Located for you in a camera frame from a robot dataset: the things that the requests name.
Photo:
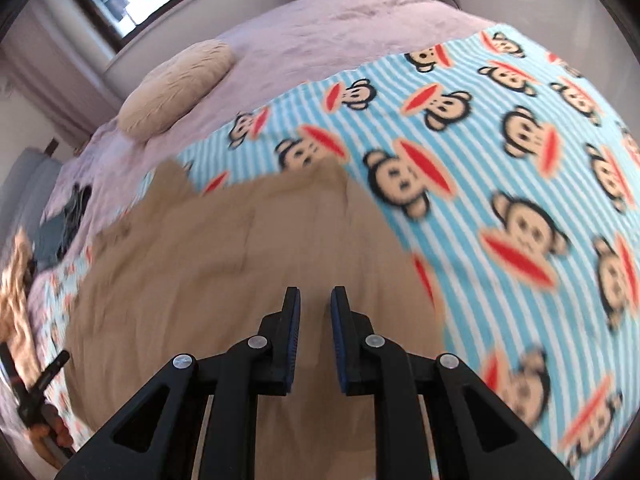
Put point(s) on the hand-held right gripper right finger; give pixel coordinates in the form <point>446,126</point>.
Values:
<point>340,342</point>

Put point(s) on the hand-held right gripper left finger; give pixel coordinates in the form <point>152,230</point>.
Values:
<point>295,342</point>

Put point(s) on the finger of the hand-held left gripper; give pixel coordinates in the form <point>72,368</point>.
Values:
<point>12,370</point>
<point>49,375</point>

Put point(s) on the tan puffer jacket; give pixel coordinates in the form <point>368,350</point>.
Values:
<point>235,260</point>

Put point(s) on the person's left hand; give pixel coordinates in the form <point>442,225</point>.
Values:
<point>59,434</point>

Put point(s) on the cream striped garment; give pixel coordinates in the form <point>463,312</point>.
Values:
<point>17,300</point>

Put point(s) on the blue jeans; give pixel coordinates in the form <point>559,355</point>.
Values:
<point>62,230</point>

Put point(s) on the grey padded headboard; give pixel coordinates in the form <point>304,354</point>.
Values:
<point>25,195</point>

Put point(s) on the monkey print striped blanket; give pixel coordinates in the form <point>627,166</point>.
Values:
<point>500,200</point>

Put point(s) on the round cream cushion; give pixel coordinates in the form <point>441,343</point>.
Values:
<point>177,87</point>

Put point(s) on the lilac curtain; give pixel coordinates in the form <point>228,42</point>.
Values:
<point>55,75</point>

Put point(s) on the lilac bedspread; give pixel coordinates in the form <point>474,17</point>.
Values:
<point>310,30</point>

